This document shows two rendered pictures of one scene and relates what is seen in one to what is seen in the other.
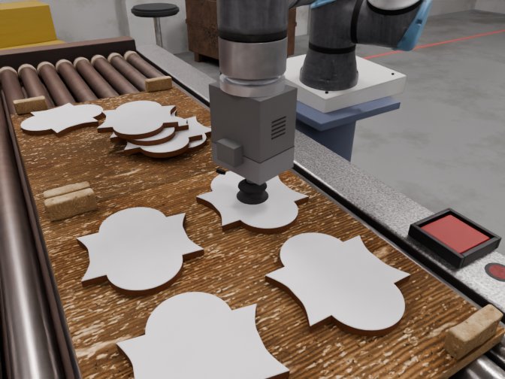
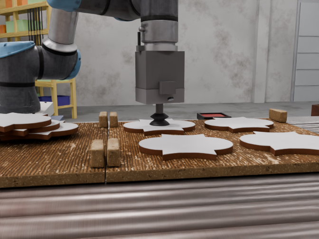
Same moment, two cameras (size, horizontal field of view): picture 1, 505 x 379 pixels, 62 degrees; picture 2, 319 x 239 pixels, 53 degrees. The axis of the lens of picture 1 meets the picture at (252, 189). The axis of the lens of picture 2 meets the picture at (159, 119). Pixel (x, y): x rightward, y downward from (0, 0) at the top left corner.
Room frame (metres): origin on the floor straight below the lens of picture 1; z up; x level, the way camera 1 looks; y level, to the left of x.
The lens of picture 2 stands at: (0.23, 0.61, 1.07)
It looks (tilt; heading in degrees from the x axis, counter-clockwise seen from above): 10 degrees down; 292
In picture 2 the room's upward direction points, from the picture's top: straight up
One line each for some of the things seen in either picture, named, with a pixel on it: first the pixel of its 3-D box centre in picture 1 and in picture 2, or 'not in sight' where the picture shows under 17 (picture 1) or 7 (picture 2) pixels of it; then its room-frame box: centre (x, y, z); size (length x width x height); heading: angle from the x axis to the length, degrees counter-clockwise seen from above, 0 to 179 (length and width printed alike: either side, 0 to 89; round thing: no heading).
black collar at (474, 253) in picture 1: (453, 235); (213, 117); (0.42, -0.25, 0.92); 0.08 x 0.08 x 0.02; 30
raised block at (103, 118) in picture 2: not in sight; (103, 119); (0.61, 0.01, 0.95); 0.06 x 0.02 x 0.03; 121
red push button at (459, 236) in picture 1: (452, 237); (213, 118); (0.42, -0.25, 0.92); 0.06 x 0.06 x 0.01; 30
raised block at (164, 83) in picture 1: (158, 83); not in sight; (0.94, 0.21, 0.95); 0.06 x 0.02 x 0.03; 121
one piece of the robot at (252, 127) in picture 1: (244, 124); (160, 73); (0.47, 0.01, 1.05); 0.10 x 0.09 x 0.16; 136
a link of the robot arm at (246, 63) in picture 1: (250, 56); (158, 34); (0.48, 0.00, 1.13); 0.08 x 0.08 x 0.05
